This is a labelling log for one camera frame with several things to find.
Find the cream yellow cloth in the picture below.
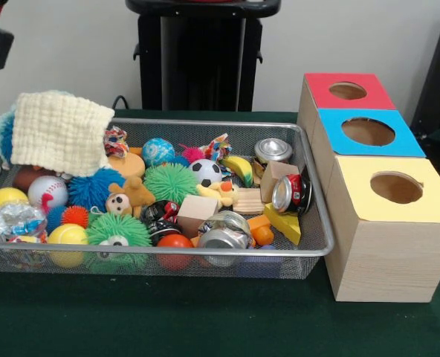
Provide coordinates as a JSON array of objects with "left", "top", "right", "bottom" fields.
[{"left": 10, "top": 90, "right": 116, "bottom": 178}]

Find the clear mesh bin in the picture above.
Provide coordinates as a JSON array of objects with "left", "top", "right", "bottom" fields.
[{"left": 0, "top": 115, "right": 336, "bottom": 280}]

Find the wooden box with three holes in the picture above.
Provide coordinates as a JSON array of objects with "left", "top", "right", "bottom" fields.
[{"left": 298, "top": 72, "right": 440, "bottom": 303}]

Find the black and white soccer ball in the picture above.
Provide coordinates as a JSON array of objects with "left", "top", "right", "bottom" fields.
[{"left": 190, "top": 158, "right": 225, "bottom": 188}]

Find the green spiky ball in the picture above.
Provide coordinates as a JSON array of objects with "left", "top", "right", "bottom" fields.
[
  {"left": 143, "top": 163, "right": 201, "bottom": 206},
  {"left": 85, "top": 213, "right": 152, "bottom": 248}
]

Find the crushed silver can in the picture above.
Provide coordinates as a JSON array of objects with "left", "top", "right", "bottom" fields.
[{"left": 196, "top": 210, "right": 253, "bottom": 267}]

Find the orange red ball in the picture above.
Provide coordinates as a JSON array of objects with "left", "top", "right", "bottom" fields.
[{"left": 155, "top": 234, "right": 195, "bottom": 270}]

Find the yellow wedge block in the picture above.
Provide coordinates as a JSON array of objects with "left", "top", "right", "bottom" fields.
[{"left": 263, "top": 202, "right": 303, "bottom": 247}]

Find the brown teddy bear toy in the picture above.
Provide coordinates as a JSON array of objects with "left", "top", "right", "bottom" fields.
[{"left": 104, "top": 176, "right": 156, "bottom": 219}]

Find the blue spiky ball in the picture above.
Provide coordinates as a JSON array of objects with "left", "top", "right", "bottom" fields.
[
  {"left": 0, "top": 112, "right": 16, "bottom": 163},
  {"left": 67, "top": 168, "right": 126, "bottom": 212}
]

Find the dark green table cloth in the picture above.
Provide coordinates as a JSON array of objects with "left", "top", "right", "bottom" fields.
[{"left": 0, "top": 108, "right": 440, "bottom": 357}]

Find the plain yellow ball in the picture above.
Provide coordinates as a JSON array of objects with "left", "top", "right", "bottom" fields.
[{"left": 46, "top": 223, "right": 90, "bottom": 268}]

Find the white baseball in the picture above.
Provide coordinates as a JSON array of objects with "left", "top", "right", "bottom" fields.
[{"left": 27, "top": 176, "right": 69, "bottom": 212}]

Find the crumpled clear plastic bottle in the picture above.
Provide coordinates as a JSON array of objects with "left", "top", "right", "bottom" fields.
[{"left": 0, "top": 201, "right": 48, "bottom": 240}]

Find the yellow smiley face ball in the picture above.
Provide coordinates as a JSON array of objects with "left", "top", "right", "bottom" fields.
[{"left": 0, "top": 187, "right": 30, "bottom": 220}]

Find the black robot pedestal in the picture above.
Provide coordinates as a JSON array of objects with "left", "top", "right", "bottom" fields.
[{"left": 126, "top": 0, "right": 282, "bottom": 112}]

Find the black cable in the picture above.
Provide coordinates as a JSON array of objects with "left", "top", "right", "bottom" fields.
[{"left": 111, "top": 94, "right": 130, "bottom": 111}]

